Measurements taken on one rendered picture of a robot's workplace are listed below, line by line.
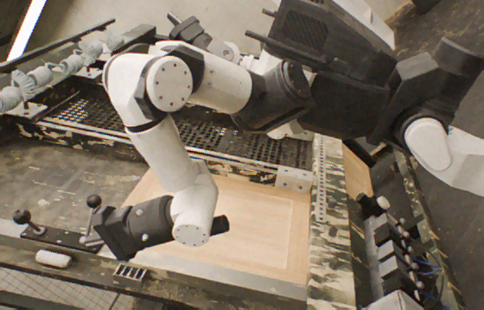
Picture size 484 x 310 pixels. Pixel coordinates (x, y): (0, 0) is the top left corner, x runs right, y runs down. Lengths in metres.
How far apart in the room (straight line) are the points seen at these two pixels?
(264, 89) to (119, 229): 0.38
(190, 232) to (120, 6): 6.73
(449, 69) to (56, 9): 7.44
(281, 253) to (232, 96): 0.59
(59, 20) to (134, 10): 1.49
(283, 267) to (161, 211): 0.48
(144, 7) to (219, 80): 6.45
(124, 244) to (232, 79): 0.38
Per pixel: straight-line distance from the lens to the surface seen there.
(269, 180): 1.41
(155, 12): 7.05
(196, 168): 0.70
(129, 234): 0.81
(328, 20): 0.90
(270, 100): 0.77
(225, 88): 0.69
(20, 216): 1.07
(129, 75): 0.61
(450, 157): 1.07
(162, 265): 1.06
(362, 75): 0.94
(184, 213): 0.71
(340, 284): 1.10
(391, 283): 1.10
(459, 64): 1.02
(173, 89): 0.59
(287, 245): 1.20
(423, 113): 1.03
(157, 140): 0.63
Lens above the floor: 1.44
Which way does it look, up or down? 13 degrees down
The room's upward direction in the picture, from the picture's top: 49 degrees counter-clockwise
